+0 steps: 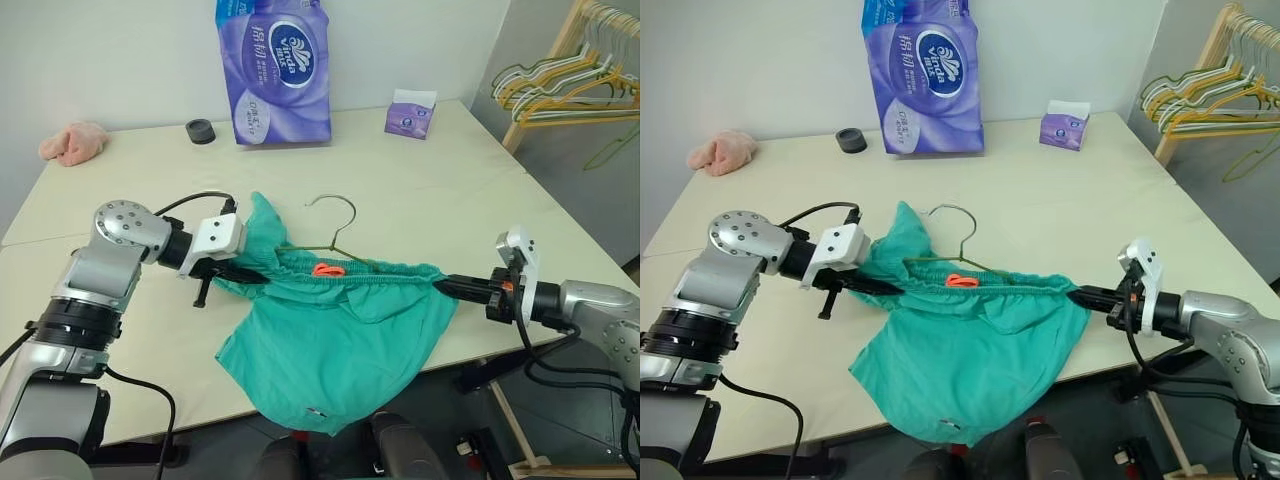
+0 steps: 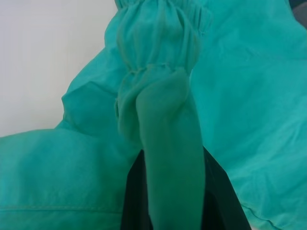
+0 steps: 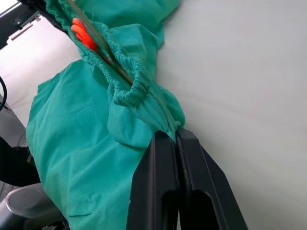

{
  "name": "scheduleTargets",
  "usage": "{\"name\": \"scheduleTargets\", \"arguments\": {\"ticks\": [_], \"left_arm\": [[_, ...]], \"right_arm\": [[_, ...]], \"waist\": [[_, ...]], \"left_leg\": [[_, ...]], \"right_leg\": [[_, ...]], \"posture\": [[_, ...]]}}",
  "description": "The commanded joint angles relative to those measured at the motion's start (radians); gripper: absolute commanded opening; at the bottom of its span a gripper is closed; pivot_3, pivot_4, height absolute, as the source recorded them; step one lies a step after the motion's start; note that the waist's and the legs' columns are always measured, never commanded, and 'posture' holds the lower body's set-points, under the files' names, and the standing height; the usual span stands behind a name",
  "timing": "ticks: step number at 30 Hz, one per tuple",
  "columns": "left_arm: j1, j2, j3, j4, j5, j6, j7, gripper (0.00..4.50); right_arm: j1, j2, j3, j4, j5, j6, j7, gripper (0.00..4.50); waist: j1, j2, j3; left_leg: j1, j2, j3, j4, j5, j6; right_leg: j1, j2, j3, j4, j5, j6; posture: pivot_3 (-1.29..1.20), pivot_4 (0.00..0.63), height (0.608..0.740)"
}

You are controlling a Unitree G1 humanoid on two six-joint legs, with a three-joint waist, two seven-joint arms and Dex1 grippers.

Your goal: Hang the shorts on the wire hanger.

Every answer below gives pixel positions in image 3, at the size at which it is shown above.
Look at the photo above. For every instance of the green shorts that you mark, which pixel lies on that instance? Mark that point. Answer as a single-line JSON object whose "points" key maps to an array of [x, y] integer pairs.
{"points": [[84, 131]]}

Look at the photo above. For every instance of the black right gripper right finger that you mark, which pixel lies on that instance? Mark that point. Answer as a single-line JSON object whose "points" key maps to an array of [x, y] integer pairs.
{"points": [[204, 191]]}

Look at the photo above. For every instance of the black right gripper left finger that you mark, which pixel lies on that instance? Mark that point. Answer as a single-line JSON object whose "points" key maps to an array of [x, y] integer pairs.
{"points": [[156, 187]]}

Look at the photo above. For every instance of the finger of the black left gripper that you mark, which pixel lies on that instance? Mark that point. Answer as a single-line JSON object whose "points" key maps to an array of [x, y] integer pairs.
{"points": [[50, 19]]}

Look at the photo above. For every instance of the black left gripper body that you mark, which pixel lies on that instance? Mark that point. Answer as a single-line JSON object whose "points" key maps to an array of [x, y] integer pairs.
{"points": [[21, 26]]}

